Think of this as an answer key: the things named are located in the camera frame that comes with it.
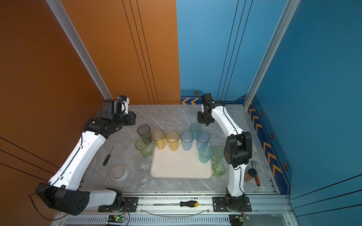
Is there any green short glass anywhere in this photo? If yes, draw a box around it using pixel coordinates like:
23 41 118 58
212 162 226 177

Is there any teal glass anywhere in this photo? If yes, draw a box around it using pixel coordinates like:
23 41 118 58
199 146 213 163
189 123 201 135

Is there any left green circuit board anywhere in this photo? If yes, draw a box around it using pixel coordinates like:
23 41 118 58
107 215 127 225

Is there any yellow ribbed glass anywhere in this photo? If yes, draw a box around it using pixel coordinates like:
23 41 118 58
151 130 166 150

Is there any black marker pen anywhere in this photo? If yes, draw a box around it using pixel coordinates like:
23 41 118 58
103 146 114 166

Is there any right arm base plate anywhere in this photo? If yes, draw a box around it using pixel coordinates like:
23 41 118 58
212 196 252 212

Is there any grey smoked glass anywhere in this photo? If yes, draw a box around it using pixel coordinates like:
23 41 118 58
137 124 152 143

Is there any black yellow screwdriver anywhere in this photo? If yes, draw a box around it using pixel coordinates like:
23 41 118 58
154 200 199 208

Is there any light blue glass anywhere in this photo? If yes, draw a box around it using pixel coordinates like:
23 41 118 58
180 131 194 151

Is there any brown bottle black cap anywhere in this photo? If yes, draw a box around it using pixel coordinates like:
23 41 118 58
244 168 255 183

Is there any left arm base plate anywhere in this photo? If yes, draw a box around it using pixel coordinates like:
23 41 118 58
98 197 139 213

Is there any aluminium front rail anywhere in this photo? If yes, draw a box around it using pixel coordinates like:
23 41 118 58
51 192 299 226

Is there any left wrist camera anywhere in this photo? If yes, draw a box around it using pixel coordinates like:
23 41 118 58
118 95 130 115

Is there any pale green glass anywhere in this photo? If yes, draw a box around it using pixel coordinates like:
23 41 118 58
211 146 224 163

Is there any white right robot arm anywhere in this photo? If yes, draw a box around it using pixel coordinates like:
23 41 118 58
197 93 252 212

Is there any green circuit board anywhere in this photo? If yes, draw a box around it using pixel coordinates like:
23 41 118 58
107 215 127 225
229 215 250 226

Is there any clear glass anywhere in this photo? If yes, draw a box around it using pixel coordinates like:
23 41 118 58
133 160 150 172
134 172 150 187

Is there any red handled tool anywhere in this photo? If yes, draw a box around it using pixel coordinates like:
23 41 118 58
251 160 261 186

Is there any blue tall glass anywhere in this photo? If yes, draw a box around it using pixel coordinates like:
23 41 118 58
196 131 210 150

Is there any tape roll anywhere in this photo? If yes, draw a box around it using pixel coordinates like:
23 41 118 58
110 164 128 181

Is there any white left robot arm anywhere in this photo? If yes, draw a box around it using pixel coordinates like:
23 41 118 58
35 95 136 216

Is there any right green circuit board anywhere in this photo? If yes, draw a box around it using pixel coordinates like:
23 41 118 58
229 215 250 226

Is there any clear cable on rail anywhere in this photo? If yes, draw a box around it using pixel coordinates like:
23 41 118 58
139 207 211 218

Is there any yellow tall glass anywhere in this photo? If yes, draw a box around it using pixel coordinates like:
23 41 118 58
166 131 180 151

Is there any cream rectangular tray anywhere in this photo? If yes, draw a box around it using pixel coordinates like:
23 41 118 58
150 142 213 179

